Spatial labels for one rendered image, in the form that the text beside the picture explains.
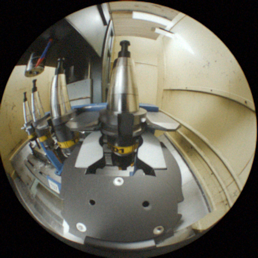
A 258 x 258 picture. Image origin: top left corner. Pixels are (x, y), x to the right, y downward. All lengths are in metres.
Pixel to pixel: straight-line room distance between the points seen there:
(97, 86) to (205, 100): 0.83
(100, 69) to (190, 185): 1.13
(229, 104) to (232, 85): 0.10
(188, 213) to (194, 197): 0.11
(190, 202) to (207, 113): 0.52
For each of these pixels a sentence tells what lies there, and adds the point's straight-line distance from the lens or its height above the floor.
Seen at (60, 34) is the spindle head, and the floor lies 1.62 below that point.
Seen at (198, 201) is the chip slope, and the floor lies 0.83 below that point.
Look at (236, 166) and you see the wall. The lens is 0.48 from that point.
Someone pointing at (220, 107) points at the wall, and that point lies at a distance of 0.49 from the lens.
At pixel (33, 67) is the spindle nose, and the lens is 0.58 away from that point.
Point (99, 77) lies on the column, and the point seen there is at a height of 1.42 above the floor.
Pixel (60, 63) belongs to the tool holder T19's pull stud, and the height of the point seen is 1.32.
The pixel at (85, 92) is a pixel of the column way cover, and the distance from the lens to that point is 0.74.
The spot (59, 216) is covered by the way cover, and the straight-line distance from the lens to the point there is 0.65.
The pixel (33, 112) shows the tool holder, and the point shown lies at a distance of 0.23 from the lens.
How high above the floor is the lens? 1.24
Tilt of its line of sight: 27 degrees down
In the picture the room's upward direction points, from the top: 2 degrees clockwise
